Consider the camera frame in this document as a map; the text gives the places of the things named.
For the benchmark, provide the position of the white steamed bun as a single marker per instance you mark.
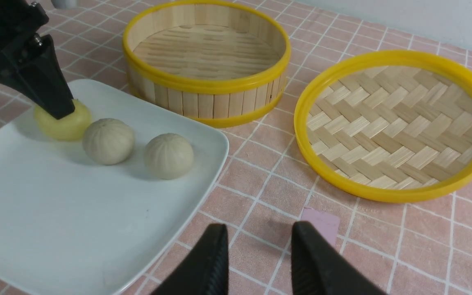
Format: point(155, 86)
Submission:
point(168, 156)
point(108, 141)

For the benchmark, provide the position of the pink cube block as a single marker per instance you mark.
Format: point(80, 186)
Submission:
point(325, 223)

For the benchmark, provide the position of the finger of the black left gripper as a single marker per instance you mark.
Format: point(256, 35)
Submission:
point(28, 65)

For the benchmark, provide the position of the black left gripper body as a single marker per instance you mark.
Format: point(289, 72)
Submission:
point(19, 23)

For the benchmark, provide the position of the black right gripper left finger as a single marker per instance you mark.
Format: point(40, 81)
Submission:
point(205, 270)

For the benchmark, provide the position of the yellow-rimmed woven steamer lid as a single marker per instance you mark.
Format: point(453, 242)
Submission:
point(392, 126)

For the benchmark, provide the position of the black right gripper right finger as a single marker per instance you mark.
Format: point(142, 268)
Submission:
point(318, 269)

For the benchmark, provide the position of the yellow-rimmed bamboo steamer basket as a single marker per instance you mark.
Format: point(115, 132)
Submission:
point(220, 63)

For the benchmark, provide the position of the yellow steamed bun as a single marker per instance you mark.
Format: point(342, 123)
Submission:
point(69, 128)

